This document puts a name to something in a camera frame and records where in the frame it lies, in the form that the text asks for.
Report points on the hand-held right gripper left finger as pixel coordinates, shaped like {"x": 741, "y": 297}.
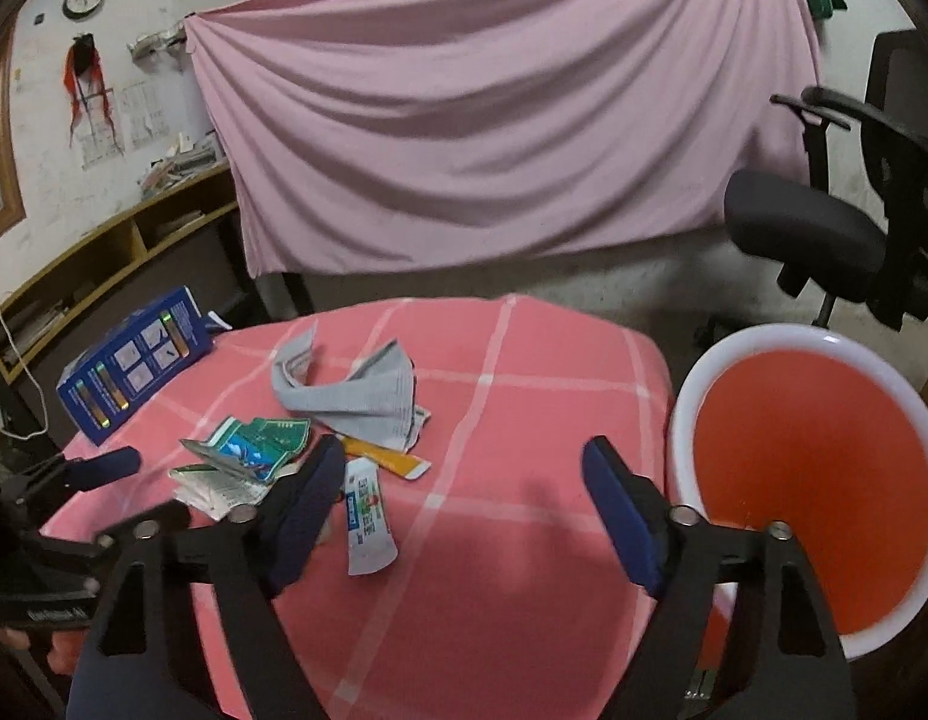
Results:
{"x": 314, "y": 499}

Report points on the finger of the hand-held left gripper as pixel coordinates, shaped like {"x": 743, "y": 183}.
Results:
{"x": 66, "y": 540}
{"x": 107, "y": 465}

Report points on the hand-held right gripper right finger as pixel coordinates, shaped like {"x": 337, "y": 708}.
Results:
{"x": 621, "y": 514}

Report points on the grey face mask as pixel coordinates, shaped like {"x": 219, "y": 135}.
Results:
{"x": 359, "y": 397}

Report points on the red and white basin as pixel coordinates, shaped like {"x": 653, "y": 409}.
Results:
{"x": 793, "y": 427}

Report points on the person's left hand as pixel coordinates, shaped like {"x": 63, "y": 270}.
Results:
{"x": 55, "y": 656}

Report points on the white toothpaste tube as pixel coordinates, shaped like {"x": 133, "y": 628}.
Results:
{"x": 368, "y": 517}

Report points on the green and blue wrapper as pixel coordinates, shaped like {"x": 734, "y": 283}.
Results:
{"x": 261, "y": 442}

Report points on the orange flat packet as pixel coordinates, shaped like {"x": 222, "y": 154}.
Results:
{"x": 392, "y": 463}

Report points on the white crumpled wrapper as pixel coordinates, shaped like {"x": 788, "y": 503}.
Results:
{"x": 216, "y": 493}

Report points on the blue cardboard box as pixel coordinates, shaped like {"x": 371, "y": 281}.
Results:
{"x": 134, "y": 360}

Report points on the pink checked tablecloth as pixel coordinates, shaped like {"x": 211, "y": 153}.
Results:
{"x": 494, "y": 540}

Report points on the wooden shelf unit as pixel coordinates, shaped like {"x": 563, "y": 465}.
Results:
{"x": 119, "y": 236}

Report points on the pile of papers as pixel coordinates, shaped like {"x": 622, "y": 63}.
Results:
{"x": 180, "y": 163}

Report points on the black office chair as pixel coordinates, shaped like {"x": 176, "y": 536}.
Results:
{"x": 801, "y": 225}

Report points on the pink hanging sheet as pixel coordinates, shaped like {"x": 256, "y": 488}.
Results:
{"x": 471, "y": 127}

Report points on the wooden window frame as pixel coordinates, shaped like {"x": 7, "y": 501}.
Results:
{"x": 10, "y": 187}

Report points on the white wall paper sheet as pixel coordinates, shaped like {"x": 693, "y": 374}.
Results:
{"x": 100, "y": 139}
{"x": 145, "y": 112}

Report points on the red tassel wall ornament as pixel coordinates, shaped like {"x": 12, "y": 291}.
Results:
{"x": 80, "y": 71}

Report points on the white wall-mounted fixture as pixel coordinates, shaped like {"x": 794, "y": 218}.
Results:
{"x": 156, "y": 41}

